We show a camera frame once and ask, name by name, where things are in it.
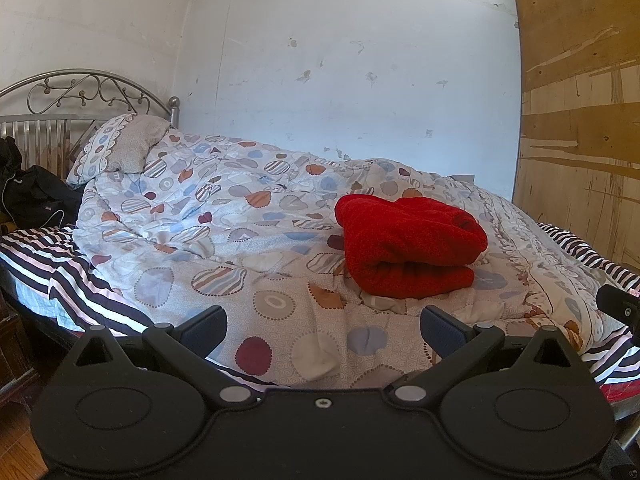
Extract red knit sweater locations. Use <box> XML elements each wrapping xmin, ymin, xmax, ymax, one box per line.
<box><xmin>334</xmin><ymin>194</ymin><xmax>488</xmax><ymax>299</ymax></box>

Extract wooden plywood board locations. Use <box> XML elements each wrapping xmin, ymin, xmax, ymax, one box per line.
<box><xmin>513</xmin><ymin>0</ymin><xmax>639</xmax><ymax>269</ymax></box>

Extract striped bed sheet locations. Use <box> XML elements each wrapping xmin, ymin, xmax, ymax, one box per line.
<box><xmin>1</xmin><ymin>228</ymin><xmax>639</xmax><ymax>402</ymax></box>

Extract heart patterned white duvet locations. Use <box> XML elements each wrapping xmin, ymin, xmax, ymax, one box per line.
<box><xmin>67</xmin><ymin>128</ymin><xmax>620</xmax><ymax>388</ymax></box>

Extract black bag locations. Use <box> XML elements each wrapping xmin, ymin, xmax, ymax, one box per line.
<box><xmin>1</xmin><ymin>136</ymin><xmax>84</xmax><ymax>229</ymax></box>

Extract pillow with patterned case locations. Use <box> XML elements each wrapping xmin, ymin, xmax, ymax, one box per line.
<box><xmin>66</xmin><ymin>113</ymin><xmax>171</xmax><ymax>186</ymax></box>

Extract metal bed headboard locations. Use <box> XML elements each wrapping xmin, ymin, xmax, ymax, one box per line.
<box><xmin>1</xmin><ymin>68</ymin><xmax>180</xmax><ymax>178</ymax></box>

